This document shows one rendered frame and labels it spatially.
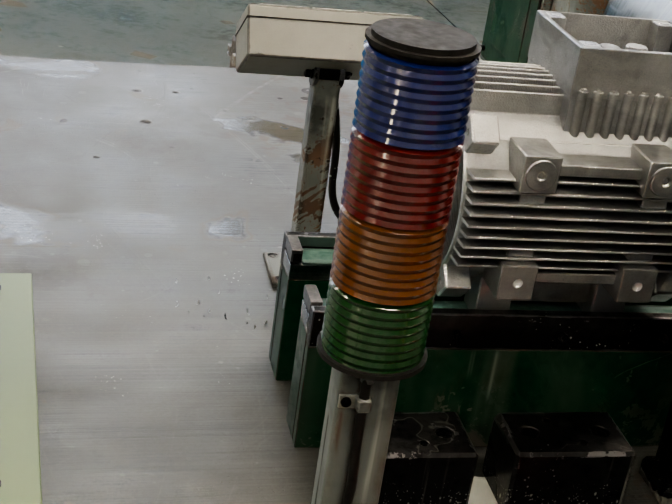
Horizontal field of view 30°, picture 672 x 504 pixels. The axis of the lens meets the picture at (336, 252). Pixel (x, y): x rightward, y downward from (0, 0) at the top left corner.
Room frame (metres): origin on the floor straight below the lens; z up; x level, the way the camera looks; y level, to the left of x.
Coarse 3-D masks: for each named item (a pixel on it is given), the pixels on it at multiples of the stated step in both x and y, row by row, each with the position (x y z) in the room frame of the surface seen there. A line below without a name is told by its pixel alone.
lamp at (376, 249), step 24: (336, 240) 0.62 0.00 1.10; (360, 240) 0.60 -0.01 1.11; (384, 240) 0.60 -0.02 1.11; (408, 240) 0.60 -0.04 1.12; (432, 240) 0.60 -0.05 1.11; (336, 264) 0.61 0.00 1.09; (360, 264) 0.60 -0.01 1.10; (384, 264) 0.60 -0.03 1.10; (408, 264) 0.60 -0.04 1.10; (432, 264) 0.61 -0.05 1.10; (360, 288) 0.60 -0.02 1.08; (384, 288) 0.60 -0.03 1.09; (408, 288) 0.60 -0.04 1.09; (432, 288) 0.61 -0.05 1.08
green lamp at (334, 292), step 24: (336, 288) 0.61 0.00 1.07; (336, 312) 0.61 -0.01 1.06; (360, 312) 0.60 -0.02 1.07; (384, 312) 0.60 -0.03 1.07; (408, 312) 0.60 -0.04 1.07; (336, 336) 0.60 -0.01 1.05; (360, 336) 0.60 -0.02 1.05; (384, 336) 0.60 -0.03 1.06; (408, 336) 0.60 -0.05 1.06; (336, 360) 0.60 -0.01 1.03; (360, 360) 0.60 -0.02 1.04; (384, 360) 0.60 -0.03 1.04; (408, 360) 0.60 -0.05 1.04
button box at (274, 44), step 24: (240, 24) 1.17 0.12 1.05; (264, 24) 1.13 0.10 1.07; (288, 24) 1.14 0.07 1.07; (312, 24) 1.14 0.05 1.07; (336, 24) 1.15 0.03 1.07; (360, 24) 1.16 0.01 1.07; (240, 48) 1.15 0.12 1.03; (264, 48) 1.12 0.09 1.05; (288, 48) 1.13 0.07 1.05; (312, 48) 1.13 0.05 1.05; (336, 48) 1.14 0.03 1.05; (360, 48) 1.15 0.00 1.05; (240, 72) 1.17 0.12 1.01; (264, 72) 1.17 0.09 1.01; (288, 72) 1.17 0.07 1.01
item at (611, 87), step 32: (544, 32) 0.99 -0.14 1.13; (576, 32) 1.02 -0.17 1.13; (608, 32) 1.03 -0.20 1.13; (640, 32) 1.03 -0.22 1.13; (544, 64) 0.98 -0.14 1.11; (576, 64) 0.92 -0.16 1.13; (608, 64) 0.92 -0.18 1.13; (640, 64) 0.93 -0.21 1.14; (576, 96) 0.92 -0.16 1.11; (608, 96) 0.93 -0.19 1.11; (640, 96) 0.93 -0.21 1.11; (576, 128) 0.92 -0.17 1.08; (608, 128) 0.92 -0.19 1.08; (640, 128) 0.93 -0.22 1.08
